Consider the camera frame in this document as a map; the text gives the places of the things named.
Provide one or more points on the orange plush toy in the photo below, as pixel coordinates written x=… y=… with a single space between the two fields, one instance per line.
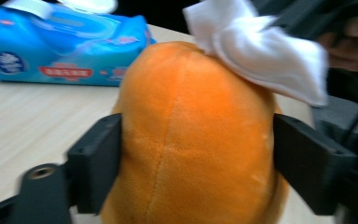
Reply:
x=195 y=140

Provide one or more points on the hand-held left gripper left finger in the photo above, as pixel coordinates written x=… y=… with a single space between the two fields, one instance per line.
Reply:
x=96 y=161

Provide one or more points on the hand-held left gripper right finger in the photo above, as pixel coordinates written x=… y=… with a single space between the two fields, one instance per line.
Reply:
x=310 y=165

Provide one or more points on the white wet wipe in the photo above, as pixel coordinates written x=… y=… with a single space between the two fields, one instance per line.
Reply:
x=261 y=59

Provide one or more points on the blue wet wipes pack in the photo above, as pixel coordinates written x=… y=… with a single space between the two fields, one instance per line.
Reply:
x=59 y=46

